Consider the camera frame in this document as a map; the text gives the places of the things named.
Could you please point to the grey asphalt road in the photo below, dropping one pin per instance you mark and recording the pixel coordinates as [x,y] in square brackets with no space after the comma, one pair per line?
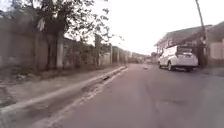
[150,100]

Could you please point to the concrete kerb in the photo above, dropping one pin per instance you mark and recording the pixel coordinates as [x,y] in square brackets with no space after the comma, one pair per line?
[66,90]

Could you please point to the tree with pale trunk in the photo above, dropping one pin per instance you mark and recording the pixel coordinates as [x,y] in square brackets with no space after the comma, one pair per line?
[60,50]

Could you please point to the white car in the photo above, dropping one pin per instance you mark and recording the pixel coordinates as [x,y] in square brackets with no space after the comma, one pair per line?
[176,58]

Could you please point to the building with sloped roof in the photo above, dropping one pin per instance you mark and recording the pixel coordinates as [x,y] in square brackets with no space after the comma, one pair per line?
[180,35]

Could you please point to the grey concrete sidewalk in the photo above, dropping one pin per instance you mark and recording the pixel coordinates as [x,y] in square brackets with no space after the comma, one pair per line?
[40,88]

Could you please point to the utility pole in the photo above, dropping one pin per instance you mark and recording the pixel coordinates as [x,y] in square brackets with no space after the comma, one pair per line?
[201,16]

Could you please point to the grey concrete wall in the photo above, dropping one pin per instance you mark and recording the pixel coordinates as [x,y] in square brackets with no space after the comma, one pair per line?
[20,50]

